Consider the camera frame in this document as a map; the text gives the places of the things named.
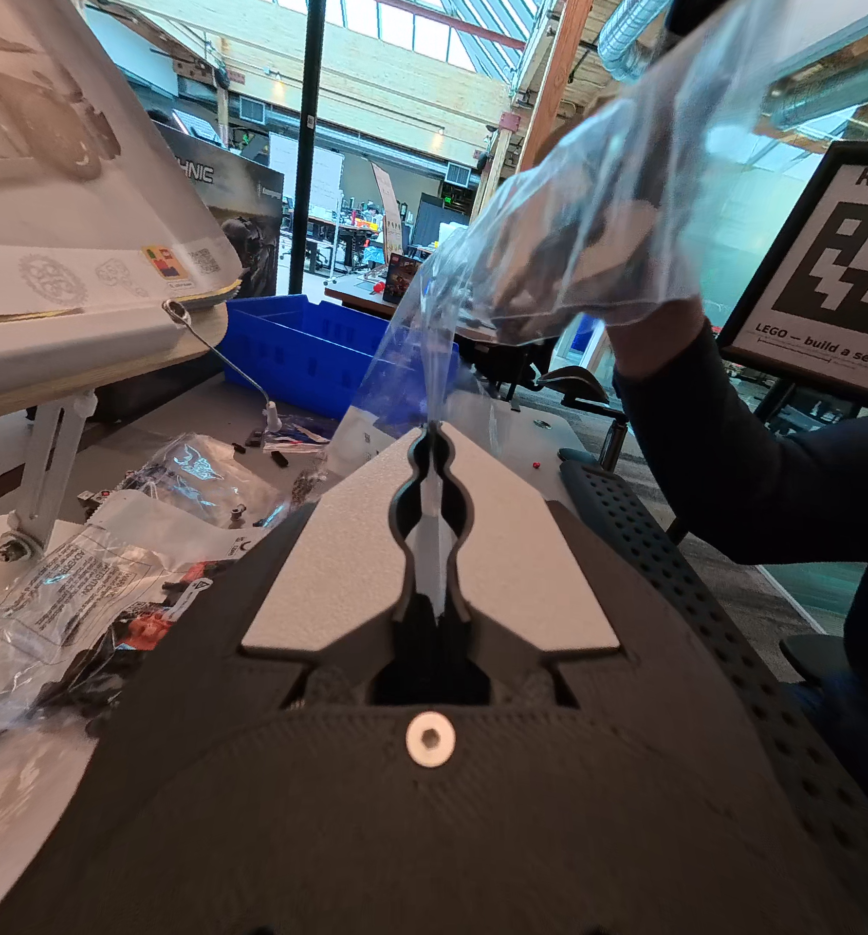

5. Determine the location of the brown cardboard sheet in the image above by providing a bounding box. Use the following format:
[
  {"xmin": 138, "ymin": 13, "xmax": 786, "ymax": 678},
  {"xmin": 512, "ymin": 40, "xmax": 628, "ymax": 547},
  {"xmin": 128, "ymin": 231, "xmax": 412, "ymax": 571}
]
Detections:
[{"xmin": 371, "ymin": 164, "xmax": 406, "ymax": 249}]

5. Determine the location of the black framed marker sign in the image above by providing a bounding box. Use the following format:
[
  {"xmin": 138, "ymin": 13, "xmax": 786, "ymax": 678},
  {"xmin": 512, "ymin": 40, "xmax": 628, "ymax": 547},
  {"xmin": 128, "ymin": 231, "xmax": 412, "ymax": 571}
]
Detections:
[{"xmin": 717, "ymin": 141, "xmax": 868, "ymax": 410}]

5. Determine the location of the person's right hand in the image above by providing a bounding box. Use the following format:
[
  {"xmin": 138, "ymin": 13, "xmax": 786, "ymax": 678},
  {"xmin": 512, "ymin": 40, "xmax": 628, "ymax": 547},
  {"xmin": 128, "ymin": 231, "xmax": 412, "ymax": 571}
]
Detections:
[{"xmin": 551, "ymin": 98, "xmax": 702, "ymax": 337}]

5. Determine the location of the small bag of blue parts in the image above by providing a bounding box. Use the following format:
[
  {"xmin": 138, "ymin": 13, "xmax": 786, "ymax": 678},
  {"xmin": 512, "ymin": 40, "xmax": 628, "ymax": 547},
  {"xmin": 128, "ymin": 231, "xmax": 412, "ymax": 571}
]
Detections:
[{"xmin": 262, "ymin": 416, "xmax": 340, "ymax": 454}]

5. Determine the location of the metal page holder wire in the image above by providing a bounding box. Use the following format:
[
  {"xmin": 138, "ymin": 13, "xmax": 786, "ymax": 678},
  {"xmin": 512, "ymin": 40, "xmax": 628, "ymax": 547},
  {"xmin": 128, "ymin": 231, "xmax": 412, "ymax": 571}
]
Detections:
[{"xmin": 162, "ymin": 298, "xmax": 285, "ymax": 433}]

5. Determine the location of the small lego set box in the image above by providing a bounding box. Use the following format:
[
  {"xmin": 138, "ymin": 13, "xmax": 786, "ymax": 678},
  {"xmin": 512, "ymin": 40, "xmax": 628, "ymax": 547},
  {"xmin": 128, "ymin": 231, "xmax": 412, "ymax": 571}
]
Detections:
[{"xmin": 383, "ymin": 252, "xmax": 424, "ymax": 304}]

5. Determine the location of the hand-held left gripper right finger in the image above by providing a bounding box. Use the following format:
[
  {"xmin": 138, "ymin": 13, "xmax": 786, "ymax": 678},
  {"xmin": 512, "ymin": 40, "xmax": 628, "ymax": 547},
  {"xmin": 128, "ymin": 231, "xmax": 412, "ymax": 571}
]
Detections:
[{"xmin": 435, "ymin": 422, "xmax": 622, "ymax": 691}]

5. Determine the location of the black office chair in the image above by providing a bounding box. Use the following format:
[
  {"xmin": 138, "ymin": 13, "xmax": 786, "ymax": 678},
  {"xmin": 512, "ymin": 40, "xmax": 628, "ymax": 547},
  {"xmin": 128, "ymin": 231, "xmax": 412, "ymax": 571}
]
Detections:
[{"xmin": 478, "ymin": 343, "xmax": 628, "ymax": 468}]

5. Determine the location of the clear plastic bag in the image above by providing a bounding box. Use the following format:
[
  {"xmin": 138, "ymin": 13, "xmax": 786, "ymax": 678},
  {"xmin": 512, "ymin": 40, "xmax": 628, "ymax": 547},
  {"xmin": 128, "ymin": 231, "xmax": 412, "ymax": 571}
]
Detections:
[{"xmin": 324, "ymin": 0, "xmax": 778, "ymax": 622}]

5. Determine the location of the black sign stand pole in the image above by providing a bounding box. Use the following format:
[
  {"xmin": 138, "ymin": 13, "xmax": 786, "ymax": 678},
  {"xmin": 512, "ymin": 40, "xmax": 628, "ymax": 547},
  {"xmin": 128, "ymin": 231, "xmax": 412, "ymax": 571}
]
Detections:
[{"xmin": 751, "ymin": 376, "xmax": 796, "ymax": 443}]

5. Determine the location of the white board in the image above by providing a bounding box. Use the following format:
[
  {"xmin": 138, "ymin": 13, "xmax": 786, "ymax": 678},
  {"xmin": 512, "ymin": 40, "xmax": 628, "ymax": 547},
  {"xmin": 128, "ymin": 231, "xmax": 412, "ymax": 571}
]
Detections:
[{"xmin": 269, "ymin": 135, "xmax": 343, "ymax": 213}]

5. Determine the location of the clear bag of pale parts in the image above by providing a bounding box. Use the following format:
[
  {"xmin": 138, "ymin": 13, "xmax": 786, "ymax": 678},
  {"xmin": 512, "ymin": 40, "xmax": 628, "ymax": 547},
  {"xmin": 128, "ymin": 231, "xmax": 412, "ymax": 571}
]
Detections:
[{"xmin": 83, "ymin": 431, "xmax": 311, "ymax": 527}]

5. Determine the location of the black steel column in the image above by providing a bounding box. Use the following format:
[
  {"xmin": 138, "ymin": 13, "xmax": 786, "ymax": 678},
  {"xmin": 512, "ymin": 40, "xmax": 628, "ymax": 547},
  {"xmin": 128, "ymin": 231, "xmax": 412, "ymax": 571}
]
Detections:
[{"xmin": 290, "ymin": 0, "xmax": 329, "ymax": 295}]

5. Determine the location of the lego instruction booklet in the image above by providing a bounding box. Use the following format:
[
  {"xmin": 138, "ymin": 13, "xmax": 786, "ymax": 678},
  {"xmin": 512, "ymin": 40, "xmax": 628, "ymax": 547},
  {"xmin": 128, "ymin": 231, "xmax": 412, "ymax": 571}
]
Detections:
[{"xmin": 0, "ymin": 0, "xmax": 243, "ymax": 317}]

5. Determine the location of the wooden office desk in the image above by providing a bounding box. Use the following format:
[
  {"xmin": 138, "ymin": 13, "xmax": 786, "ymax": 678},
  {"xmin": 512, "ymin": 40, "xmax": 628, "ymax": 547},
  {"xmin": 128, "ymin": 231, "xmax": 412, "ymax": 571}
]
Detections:
[{"xmin": 324, "ymin": 278, "xmax": 493, "ymax": 344}]

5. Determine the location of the silver ventilation duct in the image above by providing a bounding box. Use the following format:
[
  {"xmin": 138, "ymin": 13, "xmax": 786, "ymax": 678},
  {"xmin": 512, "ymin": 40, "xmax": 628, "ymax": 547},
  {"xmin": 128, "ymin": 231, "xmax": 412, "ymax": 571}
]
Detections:
[
  {"xmin": 762, "ymin": 44, "xmax": 868, "ymax": 132},
  {"xmin": 598, "ymin": 0, "xmax": 676, "ymax": 81}
]

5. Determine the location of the black lego set box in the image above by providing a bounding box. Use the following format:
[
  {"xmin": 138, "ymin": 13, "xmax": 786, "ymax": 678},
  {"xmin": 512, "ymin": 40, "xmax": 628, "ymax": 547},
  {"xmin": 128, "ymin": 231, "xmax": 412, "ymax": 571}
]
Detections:
[{"xmin": 152, "ymin": 120, "xmax": 285, "ymax": 300}]

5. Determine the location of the blue plastic bin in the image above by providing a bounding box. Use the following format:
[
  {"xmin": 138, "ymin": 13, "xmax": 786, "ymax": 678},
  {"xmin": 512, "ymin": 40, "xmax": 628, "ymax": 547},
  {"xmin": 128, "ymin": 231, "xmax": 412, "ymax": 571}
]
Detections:
[{"xmin": 223, "ymin": 294, "xmax": 460, "ymax": 421}]

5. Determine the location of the wooden post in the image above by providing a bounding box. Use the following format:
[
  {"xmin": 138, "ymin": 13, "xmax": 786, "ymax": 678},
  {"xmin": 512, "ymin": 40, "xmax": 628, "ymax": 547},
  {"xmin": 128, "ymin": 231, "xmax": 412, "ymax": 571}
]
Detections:
[{"xmin": 514, "ymin": 0, "xmax": 595, "ymax": 172}]

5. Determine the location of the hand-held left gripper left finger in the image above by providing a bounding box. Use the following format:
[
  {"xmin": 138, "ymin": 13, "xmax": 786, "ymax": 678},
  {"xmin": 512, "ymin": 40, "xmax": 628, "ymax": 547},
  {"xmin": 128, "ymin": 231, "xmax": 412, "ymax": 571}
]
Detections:
[{"xmin": 241, "ymin": 422, "xmax": 436, "ymax": 691}]

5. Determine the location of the person's right forearm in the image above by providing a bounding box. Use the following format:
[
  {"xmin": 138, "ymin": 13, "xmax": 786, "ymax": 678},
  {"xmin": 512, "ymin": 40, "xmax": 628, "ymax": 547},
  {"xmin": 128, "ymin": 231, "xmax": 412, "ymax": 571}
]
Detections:
[{"xmin": 608, "ymin": 298, "xmax": 868, "ymax": 567}]

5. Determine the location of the black perforated board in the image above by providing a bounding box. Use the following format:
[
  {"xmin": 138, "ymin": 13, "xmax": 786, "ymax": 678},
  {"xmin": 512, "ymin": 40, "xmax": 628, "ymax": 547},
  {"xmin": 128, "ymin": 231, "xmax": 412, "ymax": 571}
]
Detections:
[{"xmin": 558, "ymin": 449, "xmax": 868, "ymax": 914}]

